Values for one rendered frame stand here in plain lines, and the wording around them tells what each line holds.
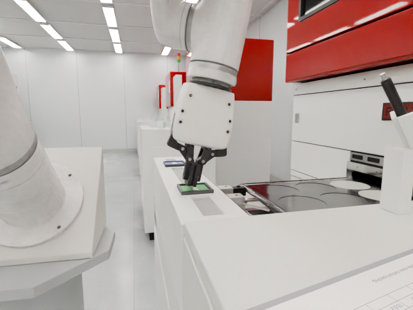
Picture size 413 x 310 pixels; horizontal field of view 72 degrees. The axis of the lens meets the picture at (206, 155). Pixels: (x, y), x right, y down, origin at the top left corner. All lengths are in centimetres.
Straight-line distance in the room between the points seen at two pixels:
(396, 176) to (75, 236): 55
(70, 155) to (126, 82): 778
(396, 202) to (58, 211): 58
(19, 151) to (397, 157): 52
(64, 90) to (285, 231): 843
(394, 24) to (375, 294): 74
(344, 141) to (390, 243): 73
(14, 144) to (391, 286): 46
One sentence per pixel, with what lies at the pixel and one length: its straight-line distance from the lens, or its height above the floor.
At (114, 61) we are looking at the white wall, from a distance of 857.
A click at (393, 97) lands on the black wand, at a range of 43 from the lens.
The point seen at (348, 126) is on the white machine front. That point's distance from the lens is 105.
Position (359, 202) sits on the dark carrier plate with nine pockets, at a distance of 73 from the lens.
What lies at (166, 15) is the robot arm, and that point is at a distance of 50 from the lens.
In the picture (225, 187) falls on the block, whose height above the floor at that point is 91.
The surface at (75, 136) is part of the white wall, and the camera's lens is 861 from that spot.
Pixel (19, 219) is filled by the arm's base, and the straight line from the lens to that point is 63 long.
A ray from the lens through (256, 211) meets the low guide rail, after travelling 76.
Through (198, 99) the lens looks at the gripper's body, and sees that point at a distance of 47.
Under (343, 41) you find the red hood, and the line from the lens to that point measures 103.
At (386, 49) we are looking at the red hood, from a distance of 90.
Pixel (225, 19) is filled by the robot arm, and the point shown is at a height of 124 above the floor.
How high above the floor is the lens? 109
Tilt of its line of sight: 8 degrees down
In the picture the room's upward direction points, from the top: straight up
